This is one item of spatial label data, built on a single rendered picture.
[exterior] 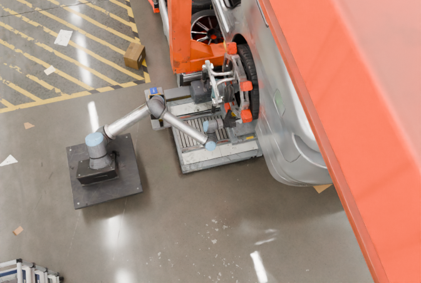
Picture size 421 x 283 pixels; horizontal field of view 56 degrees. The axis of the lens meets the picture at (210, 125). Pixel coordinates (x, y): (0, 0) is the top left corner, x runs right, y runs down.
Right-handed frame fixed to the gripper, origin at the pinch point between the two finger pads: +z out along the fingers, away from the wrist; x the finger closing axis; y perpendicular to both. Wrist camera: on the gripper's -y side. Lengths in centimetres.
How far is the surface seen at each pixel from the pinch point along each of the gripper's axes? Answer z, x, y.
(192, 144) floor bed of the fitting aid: -43, -47, 35
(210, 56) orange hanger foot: -14, -44, -50
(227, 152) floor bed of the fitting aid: -11, -33, 46
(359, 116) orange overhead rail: -74, 296, -105
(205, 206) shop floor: -46, -6, 84
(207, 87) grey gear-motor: -18, -54, -18
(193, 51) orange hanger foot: -30, -35, -59
